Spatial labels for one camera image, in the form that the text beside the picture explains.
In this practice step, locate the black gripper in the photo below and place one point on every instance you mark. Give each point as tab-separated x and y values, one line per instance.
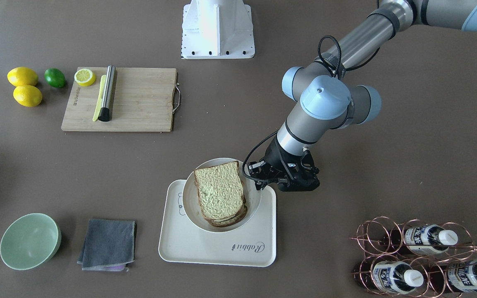
274	157

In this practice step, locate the white round plate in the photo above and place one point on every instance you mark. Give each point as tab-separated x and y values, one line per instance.
191	203

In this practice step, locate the bread slice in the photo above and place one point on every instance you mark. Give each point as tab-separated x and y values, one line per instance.
232	219
220	192

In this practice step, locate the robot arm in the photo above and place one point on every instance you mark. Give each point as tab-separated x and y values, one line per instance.
324	102

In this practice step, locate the cream rabbit tray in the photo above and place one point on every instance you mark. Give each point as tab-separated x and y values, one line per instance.
249	243

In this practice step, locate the wooden cutting board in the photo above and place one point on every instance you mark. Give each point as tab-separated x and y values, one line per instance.
142	102

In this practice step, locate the tea bottle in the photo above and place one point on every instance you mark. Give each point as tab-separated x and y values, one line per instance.
455	278
423	240
387	277

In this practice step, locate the grey folded cloth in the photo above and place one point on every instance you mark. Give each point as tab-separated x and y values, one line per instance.
109	245

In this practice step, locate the steel muddler black tip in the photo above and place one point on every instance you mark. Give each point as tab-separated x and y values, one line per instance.
107	102

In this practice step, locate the yellow plastic knife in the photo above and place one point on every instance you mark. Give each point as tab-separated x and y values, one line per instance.
98	105

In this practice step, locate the tea bottle top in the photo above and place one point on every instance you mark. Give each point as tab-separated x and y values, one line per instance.
423	240

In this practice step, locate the half lemon slice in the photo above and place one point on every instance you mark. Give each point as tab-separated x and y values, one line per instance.
84	77

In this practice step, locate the green lime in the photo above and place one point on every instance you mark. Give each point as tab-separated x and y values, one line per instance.
55	78

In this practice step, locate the green bowl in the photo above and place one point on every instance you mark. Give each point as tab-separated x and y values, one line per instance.
30	241

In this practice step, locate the yellow lemon lower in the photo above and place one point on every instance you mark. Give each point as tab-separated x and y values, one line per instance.
28	96

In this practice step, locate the yellow lemon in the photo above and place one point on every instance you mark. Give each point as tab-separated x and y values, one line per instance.
21	76
28	96

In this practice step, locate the yellow lemon upper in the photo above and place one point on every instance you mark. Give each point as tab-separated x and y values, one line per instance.
21	76

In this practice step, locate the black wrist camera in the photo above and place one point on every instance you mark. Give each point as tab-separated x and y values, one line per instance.
295	177

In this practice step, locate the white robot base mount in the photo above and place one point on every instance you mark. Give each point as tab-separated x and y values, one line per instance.
217	29

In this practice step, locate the copper wire bottle rack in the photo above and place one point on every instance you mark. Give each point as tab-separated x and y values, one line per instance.
372	231

